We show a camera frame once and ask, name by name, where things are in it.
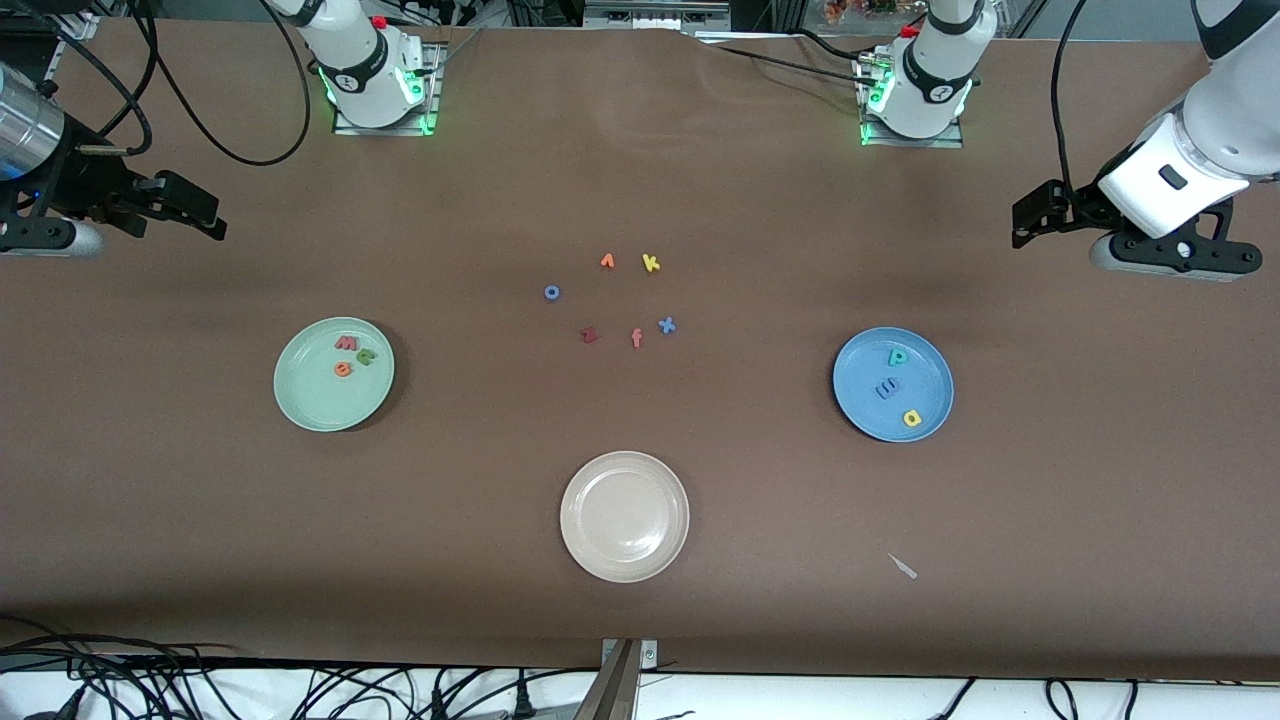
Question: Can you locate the blue plate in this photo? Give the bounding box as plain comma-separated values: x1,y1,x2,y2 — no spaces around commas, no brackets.
832,327,955,443

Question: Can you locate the green plate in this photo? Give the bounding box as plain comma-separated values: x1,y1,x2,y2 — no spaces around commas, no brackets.
273,317,396,433

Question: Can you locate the brown table cover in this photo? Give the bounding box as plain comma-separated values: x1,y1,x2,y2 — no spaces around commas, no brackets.
0,18,1280,683

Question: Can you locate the grey metal box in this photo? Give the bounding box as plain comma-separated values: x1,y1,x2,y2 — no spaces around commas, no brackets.
585,0,731,31

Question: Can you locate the beige plate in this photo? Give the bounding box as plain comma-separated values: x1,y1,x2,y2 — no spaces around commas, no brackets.
560,451,691,584

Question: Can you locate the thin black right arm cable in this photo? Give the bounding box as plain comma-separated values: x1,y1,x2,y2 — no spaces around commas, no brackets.
30,0,158,157

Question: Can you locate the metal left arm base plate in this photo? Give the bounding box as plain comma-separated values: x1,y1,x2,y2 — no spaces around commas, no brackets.
858,50,966,149

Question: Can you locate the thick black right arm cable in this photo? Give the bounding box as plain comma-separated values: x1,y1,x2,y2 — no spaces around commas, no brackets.
130,0,314,168

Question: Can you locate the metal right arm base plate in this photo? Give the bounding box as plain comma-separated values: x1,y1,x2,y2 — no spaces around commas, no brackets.
333,42,442,137

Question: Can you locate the short black base cable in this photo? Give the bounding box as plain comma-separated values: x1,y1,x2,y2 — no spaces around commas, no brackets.
788,26,869,63

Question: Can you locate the long black base cable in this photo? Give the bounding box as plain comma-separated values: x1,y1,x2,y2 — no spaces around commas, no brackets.
695,38,881,89

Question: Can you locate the thin grey base cable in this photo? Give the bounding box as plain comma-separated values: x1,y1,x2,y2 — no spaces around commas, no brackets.
405,28,483,79

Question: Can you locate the grey metal bracket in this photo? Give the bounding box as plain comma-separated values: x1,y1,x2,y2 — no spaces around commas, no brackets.
575,638,659,720

